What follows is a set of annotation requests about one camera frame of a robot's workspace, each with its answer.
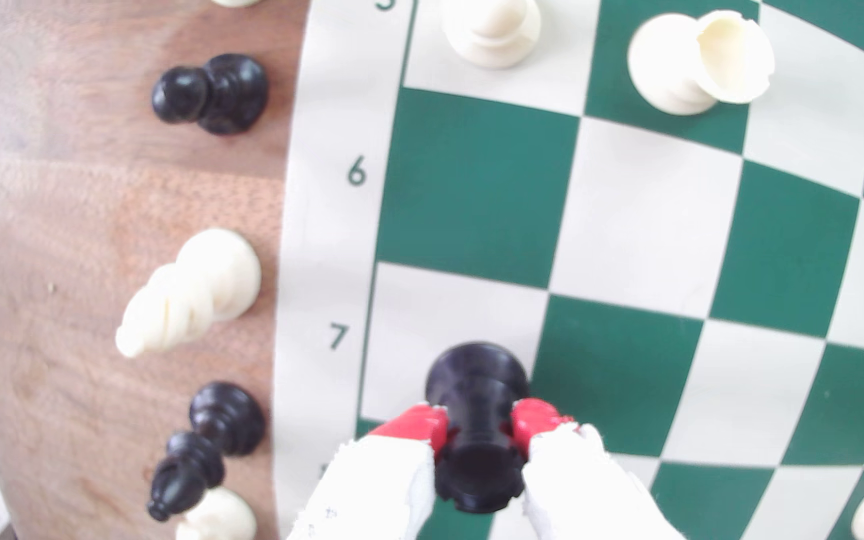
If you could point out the white rook chess piece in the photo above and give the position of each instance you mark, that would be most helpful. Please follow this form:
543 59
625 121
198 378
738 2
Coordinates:
672 67

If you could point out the black bishop chess piece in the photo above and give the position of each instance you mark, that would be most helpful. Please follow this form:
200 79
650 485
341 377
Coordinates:
226 416

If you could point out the white pawn chess piece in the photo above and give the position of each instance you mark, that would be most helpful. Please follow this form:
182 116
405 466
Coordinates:
492 30

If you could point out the black pawn chess piece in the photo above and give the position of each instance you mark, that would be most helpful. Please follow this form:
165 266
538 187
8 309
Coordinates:
229 94

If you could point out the black rook chess piece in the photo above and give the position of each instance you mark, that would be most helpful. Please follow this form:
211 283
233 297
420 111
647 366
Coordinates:
477 420

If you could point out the white bishop chess piece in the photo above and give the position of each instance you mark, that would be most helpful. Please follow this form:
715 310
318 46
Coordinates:
207 281

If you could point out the green and white chess mat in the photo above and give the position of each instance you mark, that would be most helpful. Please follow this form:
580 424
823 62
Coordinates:
627 225

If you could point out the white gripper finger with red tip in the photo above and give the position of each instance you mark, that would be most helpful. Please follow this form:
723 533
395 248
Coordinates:
574 487
379 487

